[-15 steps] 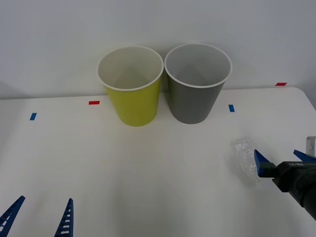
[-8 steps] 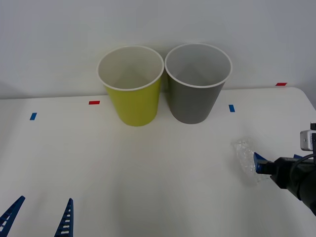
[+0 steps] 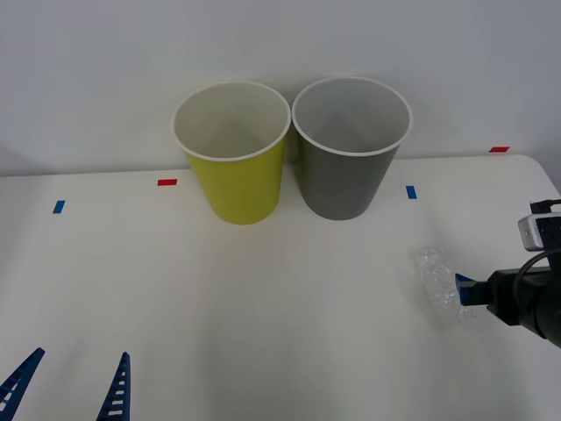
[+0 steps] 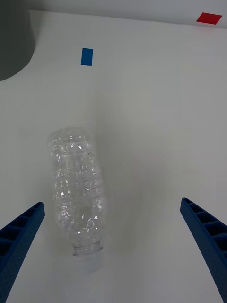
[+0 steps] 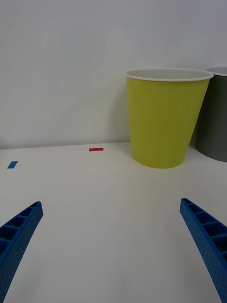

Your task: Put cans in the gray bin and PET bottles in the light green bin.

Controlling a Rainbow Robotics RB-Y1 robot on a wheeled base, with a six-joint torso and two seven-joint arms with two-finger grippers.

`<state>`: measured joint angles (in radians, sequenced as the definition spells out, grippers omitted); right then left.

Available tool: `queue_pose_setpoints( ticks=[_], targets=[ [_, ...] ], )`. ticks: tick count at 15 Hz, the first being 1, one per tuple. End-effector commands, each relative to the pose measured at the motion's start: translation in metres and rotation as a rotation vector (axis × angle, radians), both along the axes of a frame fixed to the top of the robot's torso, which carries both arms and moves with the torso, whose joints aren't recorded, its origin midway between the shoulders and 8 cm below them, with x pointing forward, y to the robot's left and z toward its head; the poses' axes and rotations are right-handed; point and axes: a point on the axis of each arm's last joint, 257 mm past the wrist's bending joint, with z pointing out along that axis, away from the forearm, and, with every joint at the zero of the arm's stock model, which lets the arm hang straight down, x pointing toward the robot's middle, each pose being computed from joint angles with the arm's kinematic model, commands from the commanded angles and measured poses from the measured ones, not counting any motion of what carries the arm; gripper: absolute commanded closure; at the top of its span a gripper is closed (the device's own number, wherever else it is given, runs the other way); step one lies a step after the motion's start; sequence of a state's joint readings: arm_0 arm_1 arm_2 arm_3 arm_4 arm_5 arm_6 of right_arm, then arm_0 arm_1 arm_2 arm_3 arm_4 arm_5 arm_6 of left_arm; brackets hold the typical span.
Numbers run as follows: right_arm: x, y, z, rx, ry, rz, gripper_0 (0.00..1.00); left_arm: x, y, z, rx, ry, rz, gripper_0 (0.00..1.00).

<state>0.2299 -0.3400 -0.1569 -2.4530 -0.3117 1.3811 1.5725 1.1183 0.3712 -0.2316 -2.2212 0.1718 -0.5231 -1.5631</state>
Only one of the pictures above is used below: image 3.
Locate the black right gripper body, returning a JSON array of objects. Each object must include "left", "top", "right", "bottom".
[{"left": 484, "top": 264, "right": 561, "bottom": 331}]

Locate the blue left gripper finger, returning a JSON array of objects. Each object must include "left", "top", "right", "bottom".
[
  {"left": 95, "top": 351, "right": 132, "bottom": 421},
  {"left": 0, "top": 347, "right": 46, "bottom": 421}
]

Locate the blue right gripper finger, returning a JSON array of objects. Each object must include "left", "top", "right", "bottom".
[{"left": 453, "top": 272, "right": 494, "bottom": 309}]

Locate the crushed clear plastic bottle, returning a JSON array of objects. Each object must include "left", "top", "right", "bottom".
[{"left": 408, "top": 244, "right": 478, "bottom": 329}]

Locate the grey plastic waste bin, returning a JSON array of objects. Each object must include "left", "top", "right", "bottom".
[{"left": 291, "top": 76, "right": 414, "bottom": 222}]

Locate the yellow-green plastic waste bin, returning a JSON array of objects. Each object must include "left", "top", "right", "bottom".
[{"left": 172, "top": 80, "right": 293, "bottom": 227}]

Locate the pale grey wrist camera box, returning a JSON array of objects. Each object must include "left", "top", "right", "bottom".
[{"left": 516, "top": 213, "right": 561, "bottom": 253}]

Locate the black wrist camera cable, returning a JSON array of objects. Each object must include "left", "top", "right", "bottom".
[{"left": 514, "top": 198, "right": 561, "bottom": 306}]

